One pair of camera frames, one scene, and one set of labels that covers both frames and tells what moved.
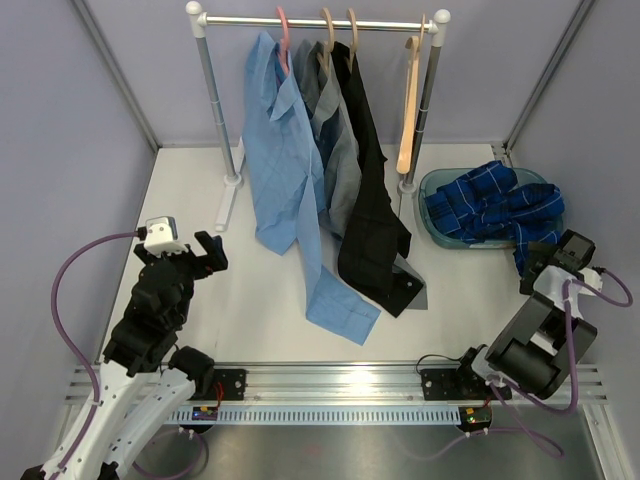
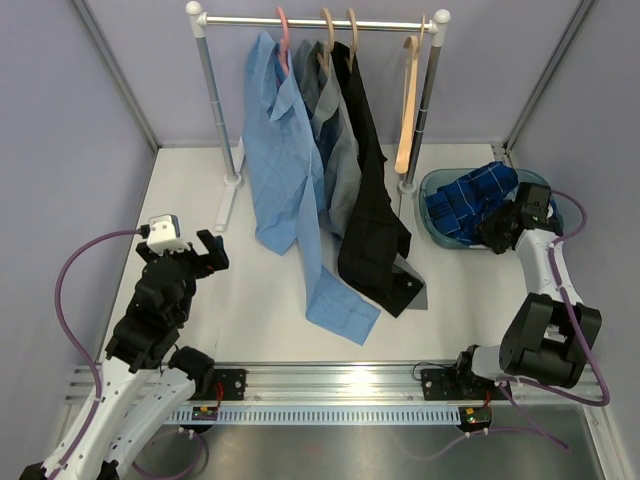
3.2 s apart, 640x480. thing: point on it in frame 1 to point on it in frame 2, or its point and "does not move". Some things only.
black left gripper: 216,260 does not move
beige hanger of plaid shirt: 414,44 does not move
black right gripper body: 542,247 to 492,226
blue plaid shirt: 486,205 does not move
